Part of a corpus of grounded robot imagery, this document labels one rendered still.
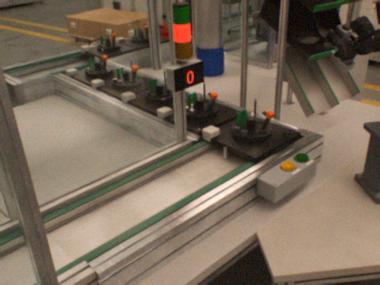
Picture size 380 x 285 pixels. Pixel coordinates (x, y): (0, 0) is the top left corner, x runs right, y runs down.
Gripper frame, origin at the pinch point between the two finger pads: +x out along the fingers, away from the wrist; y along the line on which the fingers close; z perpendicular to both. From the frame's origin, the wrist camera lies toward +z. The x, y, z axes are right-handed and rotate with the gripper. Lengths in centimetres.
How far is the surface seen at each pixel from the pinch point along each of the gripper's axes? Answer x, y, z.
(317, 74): 20.7, -6.9, -4.6
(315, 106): 19.5, -0.5, -15.3
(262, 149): 14.9, 31.5, -22.5
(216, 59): 97, -18, 19
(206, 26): 92, -14, 36
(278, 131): 20.6, 18.4, -19.4
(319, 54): 9.6, 2.0, 1.8
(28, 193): -18, 105, -10
